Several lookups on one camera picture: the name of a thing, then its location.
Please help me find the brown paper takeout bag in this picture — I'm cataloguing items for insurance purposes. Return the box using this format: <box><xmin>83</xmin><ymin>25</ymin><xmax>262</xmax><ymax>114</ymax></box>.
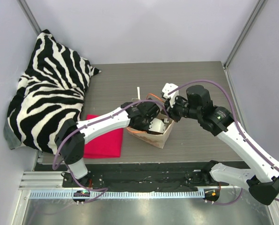
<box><xmin>126</xmin><ymin>93</ymin><xmax>175</xmax><ymax>150</ymax></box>

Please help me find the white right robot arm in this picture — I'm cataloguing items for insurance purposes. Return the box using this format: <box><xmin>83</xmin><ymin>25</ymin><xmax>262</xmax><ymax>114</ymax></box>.
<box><xmin>162</xmin><ymin>83</ymin><xmax>279</xmax><ymax>205</ymax></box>

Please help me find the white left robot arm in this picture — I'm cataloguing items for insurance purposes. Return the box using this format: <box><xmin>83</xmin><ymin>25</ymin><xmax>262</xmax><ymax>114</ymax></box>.
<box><xmin>55</xmin><ymin>99</ymin><xmax>166</xmax><ymax>187</ymax></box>

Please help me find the white wrapped straw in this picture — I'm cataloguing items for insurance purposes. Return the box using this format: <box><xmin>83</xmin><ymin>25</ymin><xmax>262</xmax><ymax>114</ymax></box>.
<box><xmin>137</xmin><ymin>86</ymin><xmax>141</xmax><ymax>100</ymax></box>

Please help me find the red folded cloth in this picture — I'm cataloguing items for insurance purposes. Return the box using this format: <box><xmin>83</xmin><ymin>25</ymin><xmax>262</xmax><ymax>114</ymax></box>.
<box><xmin>83</xmin><ymin>114</ymin><xmax>124</xmax><ymax>159</ymax></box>

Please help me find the zebra print cushion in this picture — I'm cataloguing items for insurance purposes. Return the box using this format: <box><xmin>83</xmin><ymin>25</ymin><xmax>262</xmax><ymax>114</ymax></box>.
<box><xmin>3</xmin><ymin>30</ymin><xmax>101</xmax><ymax>154</ymax></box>

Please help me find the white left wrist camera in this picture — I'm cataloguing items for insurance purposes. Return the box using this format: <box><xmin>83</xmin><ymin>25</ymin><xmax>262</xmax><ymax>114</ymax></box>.
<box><xmin>148</xmin><ymin>118</ymin><xmax>166</xmax><ymax>134</ymax></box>

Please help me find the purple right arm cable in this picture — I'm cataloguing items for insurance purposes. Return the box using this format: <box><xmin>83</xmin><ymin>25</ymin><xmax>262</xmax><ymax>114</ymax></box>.
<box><xmin>169</xmin><ymin>79</ymin><xmax>279</xmax><ymax>206</ymax></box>

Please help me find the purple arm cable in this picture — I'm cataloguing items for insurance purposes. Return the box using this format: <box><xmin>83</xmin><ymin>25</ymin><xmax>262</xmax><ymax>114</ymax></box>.
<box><xmin>52</xmin><ymin>99</ymin><xmax>169</xmax><ymax>215</ymax></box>
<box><xmin>169</xmin><ymin>79</ymin><xmax>279</xmax><ymax>206</ymax></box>

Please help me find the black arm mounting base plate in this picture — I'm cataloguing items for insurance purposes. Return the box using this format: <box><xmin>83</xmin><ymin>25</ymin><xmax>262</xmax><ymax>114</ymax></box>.
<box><xmin>35</xmin><ymin>154</ymin><xmax>229</xmax><ymax>188</ymax></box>

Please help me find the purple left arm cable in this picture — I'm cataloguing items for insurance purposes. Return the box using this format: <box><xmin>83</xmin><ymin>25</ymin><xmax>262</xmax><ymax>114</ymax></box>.
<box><xmin>52</xmin><ymin>99</ymin><xmax>169</xmax><ymax>215</ymax></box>

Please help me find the white slotted cable duct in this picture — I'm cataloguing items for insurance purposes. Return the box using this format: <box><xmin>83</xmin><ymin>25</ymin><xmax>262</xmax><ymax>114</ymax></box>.
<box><xmin>29</xmin><ymin>189</ymin><xmax>205</xmax><ymax>199</ymax></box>

